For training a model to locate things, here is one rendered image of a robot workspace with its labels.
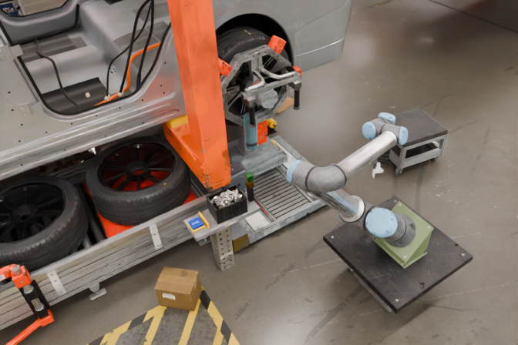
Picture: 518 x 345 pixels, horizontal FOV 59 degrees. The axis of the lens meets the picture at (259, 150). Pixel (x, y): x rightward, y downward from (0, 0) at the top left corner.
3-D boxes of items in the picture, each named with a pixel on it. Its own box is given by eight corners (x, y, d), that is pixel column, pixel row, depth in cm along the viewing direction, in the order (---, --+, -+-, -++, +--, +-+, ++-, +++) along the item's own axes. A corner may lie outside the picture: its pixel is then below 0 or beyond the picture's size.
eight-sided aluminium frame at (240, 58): (286, 106, 336) (285, 37, 302) (291, 110, 331) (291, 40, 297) (220, 132, 315) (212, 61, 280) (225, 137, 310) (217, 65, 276)
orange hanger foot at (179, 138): (186, 128, 329) (178, 87, 307) (220, 169, 294) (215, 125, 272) (164, 137, 323) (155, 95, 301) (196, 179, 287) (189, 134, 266)
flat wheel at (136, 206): (151, 149, 353) (145, 124, 339) (211, 185, 318) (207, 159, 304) (75, 196, 316) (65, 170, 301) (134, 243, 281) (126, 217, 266)
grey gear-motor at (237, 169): (224, 172, 357) (220, 136, 335) (252, 204, 329) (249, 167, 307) (203, 181, 350) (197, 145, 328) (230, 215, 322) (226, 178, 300)
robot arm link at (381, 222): (399, 245, 246) (385, 240, 233) (372, 233, 258) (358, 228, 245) (409, 219, 247) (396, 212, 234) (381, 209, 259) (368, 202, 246)
